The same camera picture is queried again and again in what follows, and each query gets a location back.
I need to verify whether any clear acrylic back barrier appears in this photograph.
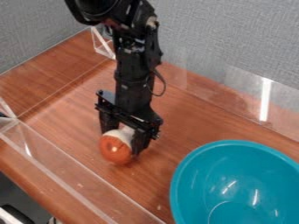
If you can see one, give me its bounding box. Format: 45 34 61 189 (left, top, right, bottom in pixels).
159 59 299 143

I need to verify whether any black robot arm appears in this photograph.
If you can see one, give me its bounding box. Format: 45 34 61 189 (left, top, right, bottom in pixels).
64 0 164 155

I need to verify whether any black white object bottom left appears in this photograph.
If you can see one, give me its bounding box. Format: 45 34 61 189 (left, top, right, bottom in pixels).
0 205 35 224

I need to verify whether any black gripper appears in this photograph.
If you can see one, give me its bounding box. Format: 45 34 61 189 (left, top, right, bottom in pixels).
96 70 164 156

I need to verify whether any clear acrylic front barrier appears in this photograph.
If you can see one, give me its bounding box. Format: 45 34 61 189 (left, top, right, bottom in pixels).
0 98 164 224

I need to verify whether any blue plastic bowl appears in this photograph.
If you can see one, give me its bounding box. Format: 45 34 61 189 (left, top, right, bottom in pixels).
169 140 299 224

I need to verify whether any clear acrylic barrier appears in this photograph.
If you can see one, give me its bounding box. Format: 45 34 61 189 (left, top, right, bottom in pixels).
159 59 299 143
0 98 164 224

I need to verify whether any clear acrylic corner bracket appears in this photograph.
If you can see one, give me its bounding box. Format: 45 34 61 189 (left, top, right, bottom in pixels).
89 26 116 60

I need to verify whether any brown white toy mushroom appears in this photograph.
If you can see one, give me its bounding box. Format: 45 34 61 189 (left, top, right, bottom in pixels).
99 126 135 165

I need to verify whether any black cable loop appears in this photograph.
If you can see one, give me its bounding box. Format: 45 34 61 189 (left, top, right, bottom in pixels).
149 69 168 98

